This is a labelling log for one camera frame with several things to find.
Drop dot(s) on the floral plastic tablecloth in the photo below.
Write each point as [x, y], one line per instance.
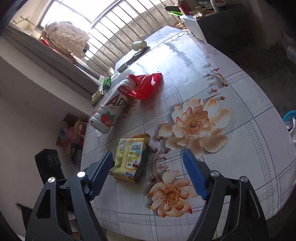
[208, 104]

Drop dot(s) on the yellow snack wrapper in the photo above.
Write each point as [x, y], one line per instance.
[131, 157]

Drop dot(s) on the green snack packet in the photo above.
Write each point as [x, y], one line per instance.
[106, 83]

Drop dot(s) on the white AD milk bottle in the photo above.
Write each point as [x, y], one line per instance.
[109, 110]

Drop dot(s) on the red plastic bag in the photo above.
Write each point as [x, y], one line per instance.
[145, 85]

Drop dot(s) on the red gift bag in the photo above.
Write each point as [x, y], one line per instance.
[72, 133]

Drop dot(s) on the dark grey cabinet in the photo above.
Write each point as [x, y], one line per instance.
[227, 30]

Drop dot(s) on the yellow-green snack packet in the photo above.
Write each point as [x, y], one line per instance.
[97, 96]

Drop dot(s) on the quilted beige jacket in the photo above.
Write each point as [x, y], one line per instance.
[66, 36]

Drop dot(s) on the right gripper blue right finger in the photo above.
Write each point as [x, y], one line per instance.
[198, 173]

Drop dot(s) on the white paper cup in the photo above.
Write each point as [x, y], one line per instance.
[138, 45]

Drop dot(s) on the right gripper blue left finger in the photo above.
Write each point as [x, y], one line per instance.
[98, 172]

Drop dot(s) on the blue plastic trash basket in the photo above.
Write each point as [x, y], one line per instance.
[289, 116]

